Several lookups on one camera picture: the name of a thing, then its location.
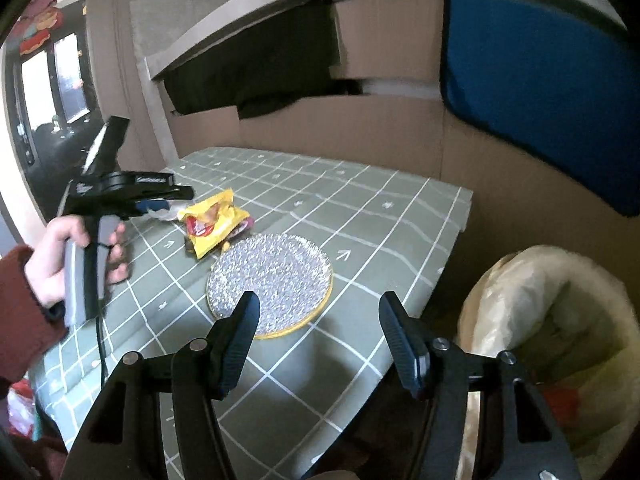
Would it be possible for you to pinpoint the clear plastic wrapper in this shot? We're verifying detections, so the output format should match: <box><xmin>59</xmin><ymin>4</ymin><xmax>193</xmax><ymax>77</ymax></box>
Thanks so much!
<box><xmin>137</xmin><ymin>200</ymin><xmax>192</xmax><ymax>222</ymax></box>

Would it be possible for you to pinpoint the yellow red snack bag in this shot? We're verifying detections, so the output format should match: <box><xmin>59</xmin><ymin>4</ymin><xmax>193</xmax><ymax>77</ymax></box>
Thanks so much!
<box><xmin>178</xmin><ymin>188</ymin><xmax>250</xmax><ymax>259</ymax></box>

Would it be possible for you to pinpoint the red sleeve left forearm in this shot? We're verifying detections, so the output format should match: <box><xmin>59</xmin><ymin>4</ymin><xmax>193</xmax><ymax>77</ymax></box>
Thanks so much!
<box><xmin>0</xmin><ymin>245</ymin><xmax>66</xmax><ymax>398</ymax></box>

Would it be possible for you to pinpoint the person's left hand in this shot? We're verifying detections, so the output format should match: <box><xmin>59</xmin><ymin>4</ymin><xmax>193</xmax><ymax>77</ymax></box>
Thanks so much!
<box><xmin>22</xmin><ymin>213</ymin><xmax>132</xmax><ymax>310</ymax></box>

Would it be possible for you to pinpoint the round glitter coaster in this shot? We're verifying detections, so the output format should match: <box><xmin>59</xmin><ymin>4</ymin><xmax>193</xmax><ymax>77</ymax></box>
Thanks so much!
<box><xmin>205</xmin><ymin>233</ymin><xmax>333</xmax><ymax>339</ymax></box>

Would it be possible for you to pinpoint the red plastic bag on floor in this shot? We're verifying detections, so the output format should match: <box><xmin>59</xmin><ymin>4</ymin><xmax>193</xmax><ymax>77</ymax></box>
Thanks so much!
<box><xmin>6</xmin><ymin>378</ymin><xmax>36</xmax><ymax>438</ymax></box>

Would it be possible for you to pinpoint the black cloth panel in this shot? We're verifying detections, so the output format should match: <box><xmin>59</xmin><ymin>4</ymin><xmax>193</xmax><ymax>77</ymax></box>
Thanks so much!
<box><xmin>164</xmin><ymin>0</ymin><xmax>362</xmax><ymax>119</ymax></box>

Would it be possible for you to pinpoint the blue cloth panel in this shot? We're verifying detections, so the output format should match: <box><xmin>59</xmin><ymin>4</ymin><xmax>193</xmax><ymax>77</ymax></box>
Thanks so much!
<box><xmin>440</xmin><ymin>0</ymin><xmax>639</xmax><ymax>218</ymax></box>

